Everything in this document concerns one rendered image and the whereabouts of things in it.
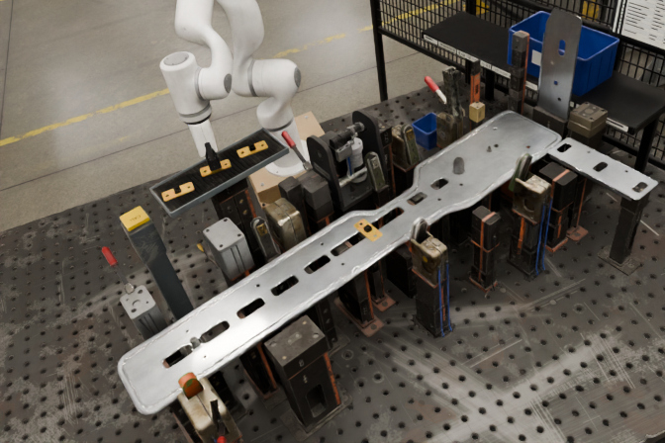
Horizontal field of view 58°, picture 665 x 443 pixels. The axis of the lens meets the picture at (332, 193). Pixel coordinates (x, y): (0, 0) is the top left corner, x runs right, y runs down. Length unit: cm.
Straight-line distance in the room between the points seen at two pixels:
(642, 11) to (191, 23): 130
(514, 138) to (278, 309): 88
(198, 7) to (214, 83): 21
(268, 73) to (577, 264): 111
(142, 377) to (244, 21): 102
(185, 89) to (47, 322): 101
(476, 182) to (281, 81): 68
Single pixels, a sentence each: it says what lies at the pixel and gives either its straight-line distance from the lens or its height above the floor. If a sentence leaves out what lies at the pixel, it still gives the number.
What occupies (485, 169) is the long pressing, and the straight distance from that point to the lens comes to 178.
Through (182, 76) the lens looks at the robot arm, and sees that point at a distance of 147.
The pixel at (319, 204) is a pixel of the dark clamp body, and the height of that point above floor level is 102.
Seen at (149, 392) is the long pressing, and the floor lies 100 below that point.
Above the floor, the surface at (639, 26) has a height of 120.
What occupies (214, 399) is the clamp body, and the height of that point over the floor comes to 106.
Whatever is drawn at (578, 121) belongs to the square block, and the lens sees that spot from 191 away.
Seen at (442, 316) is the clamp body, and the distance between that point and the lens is 172.
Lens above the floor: 217
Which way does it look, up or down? 42 degrees down
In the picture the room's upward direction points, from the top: 11 degrees counter-clockwise
